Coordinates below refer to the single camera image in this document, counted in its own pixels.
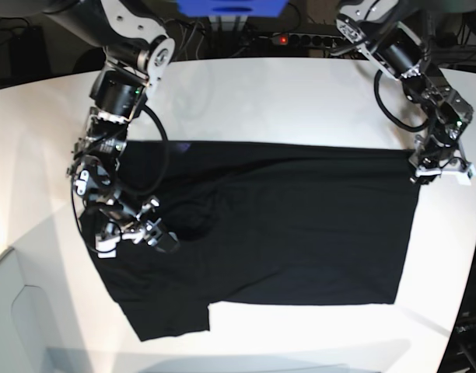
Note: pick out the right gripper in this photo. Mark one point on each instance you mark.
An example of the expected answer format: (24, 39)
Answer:
(135, 219)

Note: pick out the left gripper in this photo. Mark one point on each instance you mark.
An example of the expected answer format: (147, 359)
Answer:
(431, 159)

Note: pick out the black T-shirt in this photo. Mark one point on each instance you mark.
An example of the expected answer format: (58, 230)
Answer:
(267, 224)

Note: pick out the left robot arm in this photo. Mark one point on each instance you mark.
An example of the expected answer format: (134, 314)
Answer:
(376, 30)

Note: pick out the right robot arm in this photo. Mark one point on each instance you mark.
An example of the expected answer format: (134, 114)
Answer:
(137, 51)

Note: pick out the black power strip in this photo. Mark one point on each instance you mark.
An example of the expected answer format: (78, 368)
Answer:
(307, 40)

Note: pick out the grey cabinet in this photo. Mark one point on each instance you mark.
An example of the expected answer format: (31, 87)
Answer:
(29, 337)

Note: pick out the blue box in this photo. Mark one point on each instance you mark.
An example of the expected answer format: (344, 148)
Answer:
(203, 8)

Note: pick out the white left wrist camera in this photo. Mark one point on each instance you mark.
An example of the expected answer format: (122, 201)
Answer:
(463, 174)

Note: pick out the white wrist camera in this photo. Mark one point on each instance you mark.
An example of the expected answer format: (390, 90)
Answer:
(107, 249)
(463, 174)

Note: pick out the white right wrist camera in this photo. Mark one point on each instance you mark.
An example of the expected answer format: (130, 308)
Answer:
(107, 249)

